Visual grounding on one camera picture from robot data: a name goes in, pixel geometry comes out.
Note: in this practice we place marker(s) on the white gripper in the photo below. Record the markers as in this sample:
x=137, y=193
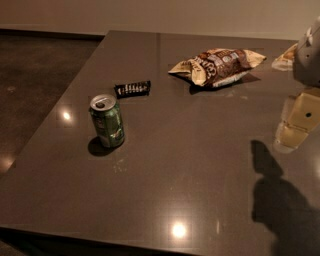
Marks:
x=308, y=60

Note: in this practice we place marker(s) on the green soda can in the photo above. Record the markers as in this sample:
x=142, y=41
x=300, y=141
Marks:
x=106, y=116

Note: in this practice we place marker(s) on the beige snack bag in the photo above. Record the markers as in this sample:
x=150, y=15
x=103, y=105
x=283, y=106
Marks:
x=285, y=61

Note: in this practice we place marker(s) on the brown chip bag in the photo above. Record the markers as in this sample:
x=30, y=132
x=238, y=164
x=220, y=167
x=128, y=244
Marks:
x=218, y=67

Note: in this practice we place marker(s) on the black snack bar wrapper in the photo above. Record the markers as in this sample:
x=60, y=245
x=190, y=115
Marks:
x=141, y=88

